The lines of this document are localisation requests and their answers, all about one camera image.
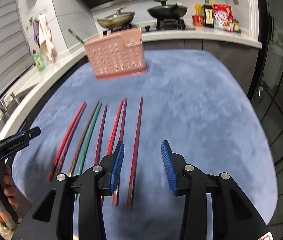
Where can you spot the maroon chopstick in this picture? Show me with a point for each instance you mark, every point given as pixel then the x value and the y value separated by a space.
pixel 100 137

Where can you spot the purple-red chopstick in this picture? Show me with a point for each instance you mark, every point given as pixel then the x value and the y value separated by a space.
pixel 129 203

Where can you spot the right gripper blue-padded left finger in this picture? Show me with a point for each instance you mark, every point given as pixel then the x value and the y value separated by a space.
pixel 51 216

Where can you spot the dark red chopstick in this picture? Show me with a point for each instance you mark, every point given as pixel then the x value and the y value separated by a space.
pixel 121 138
pixel 65 149

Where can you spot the blue plush table mat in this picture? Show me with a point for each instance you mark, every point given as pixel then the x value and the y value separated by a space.
pixel 189 99

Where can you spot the yellow seasoning packet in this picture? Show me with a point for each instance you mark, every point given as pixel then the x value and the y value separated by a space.
pixel 199 9

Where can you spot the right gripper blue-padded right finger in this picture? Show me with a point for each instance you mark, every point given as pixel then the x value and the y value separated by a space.
pixel 233 214

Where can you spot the brown chopstick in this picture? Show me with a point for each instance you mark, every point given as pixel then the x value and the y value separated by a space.
pixel 77 152

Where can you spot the black wok with lid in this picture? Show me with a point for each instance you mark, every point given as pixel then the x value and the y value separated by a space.
pixel 166 11

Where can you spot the red snack packet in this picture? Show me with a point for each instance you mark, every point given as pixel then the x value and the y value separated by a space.
pixel 198 20

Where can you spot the beige wok with glass lid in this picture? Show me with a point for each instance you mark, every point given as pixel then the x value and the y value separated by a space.
pixel 118 19

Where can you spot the dark soy sauce bottle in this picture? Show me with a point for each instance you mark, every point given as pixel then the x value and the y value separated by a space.
pixel 208 15

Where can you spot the stainless steel sink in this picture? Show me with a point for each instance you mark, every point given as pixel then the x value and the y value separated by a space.
pixel 13 102

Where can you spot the purple hanging cloth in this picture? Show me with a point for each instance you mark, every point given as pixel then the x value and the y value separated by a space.
pixel 36 32

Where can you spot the pink perforated utensil holder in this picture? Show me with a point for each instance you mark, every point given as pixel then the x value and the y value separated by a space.
pixel 118 55

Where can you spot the bright red chopstick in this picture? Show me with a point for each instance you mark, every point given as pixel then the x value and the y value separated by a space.
pixel 58 155
pixel 108 150

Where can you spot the green dish soap bottle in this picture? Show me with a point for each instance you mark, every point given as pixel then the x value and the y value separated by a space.
pixel 38 61

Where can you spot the person's left hand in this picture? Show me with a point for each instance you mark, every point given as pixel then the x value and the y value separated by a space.
pixel 8 215

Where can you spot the cream hanging towel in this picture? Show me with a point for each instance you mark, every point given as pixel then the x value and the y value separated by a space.
pixel 45 38

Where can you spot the black gas stove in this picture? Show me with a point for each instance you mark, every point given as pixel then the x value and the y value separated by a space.
pixel 145 27

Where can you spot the red cereal bag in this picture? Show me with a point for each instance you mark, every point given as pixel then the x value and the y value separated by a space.
pixel 223 17

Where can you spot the green chopstick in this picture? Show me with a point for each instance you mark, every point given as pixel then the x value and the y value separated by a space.
pixel 75 35
pixel 88 139

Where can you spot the small dark jar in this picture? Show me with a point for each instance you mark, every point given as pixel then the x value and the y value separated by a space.
pixel 237 26

